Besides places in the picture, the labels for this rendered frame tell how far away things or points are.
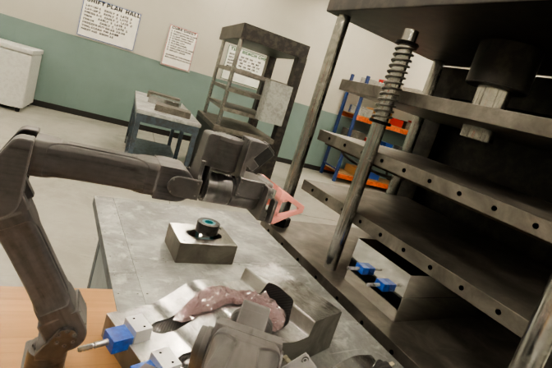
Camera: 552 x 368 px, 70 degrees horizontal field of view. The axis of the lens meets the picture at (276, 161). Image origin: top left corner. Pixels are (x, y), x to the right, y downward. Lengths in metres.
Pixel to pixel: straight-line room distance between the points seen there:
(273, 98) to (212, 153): 4.17
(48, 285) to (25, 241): 0.08
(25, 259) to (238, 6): 7.35
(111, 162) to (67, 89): 7.05
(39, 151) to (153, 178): 0.16
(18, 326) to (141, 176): 0.47
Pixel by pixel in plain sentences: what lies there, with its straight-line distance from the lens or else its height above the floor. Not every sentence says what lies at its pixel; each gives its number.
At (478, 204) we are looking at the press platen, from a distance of 1.29.
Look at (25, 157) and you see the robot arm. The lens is 0.64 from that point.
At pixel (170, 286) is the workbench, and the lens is 1.19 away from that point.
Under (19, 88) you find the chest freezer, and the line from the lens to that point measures 6.95.
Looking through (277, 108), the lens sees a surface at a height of 1.21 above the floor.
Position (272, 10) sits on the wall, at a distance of 8.05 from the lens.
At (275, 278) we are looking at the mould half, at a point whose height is 0.91.
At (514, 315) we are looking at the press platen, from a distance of 1.25.
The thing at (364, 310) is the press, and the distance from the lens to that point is 1.46.
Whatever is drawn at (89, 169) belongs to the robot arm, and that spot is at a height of 1.20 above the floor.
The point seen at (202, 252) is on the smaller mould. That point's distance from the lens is 1.32.
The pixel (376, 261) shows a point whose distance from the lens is 1.51.
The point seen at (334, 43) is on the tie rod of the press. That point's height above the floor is 1.67.
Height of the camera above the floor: 1.40
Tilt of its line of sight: 10 degrees down
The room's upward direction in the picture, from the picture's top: 17 degrees clockwise
